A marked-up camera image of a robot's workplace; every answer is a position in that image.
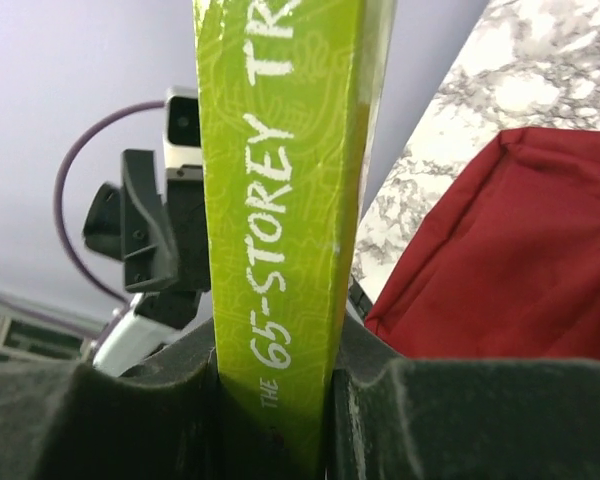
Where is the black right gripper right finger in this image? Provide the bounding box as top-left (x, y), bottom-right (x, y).
top-left (328, 309), bottom-right (600, 479)

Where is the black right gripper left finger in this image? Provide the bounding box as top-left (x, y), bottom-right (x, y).
top-left (0, 323), bottom-right (217, 480)

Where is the green book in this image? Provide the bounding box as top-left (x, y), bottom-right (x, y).
top-left (193, 0), bottom-right (396, 479)

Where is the red student backpack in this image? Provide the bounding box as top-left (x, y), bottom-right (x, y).
top-left (365, 127), bottom-right (600, 360)

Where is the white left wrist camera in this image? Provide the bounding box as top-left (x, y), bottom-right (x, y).
top-left (163, 86), bottom-right (202, 169)

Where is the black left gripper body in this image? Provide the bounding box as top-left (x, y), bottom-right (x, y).
top-left (83, 149), bottom-right (211, 330)

